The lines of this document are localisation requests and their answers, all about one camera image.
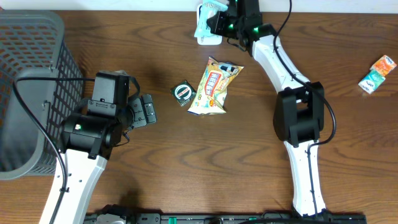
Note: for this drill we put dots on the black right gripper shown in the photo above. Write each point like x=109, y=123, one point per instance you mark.
x=214, y=26

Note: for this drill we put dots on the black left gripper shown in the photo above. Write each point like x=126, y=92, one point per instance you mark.
x=142, y=106

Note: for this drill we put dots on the green snack packet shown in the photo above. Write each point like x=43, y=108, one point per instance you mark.
x=208, y=9

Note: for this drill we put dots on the dark green Zam-Buk box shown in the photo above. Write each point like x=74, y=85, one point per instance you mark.
x=183, y=93

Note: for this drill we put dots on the large orange white snack bag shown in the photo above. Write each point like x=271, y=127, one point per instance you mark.
x=212, y=89

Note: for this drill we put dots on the teal white packet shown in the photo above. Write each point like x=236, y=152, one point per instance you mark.
x=371, y=81

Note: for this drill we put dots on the orange red snack packet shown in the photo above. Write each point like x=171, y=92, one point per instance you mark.
x=384, y=65

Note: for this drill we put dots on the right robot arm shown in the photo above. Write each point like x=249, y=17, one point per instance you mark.
x=299, y=110

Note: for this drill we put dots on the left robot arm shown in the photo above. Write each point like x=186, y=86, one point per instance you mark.
x=87, y=140

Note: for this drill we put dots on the white barcode scanner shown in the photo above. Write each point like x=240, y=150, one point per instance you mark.
x=210, y=40

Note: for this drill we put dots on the black plastic mesh basket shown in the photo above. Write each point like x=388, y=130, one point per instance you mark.
x=34, y=53

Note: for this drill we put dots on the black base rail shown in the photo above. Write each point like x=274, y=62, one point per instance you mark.
x=118, y=214

